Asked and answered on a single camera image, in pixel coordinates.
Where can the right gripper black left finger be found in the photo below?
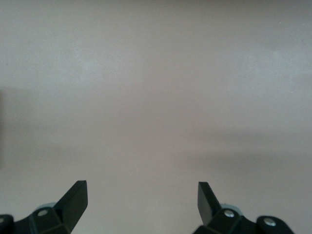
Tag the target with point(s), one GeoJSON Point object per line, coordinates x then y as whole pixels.
{"type": "Point", "coordinates": [63, 214]}

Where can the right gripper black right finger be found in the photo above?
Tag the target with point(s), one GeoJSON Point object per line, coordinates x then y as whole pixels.
{"type": "Point", "coordinates": [214, 219]}

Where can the brown paper table cover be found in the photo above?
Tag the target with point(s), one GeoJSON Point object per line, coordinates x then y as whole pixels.
{"type": "Point", "coordinates": [156, 97]}

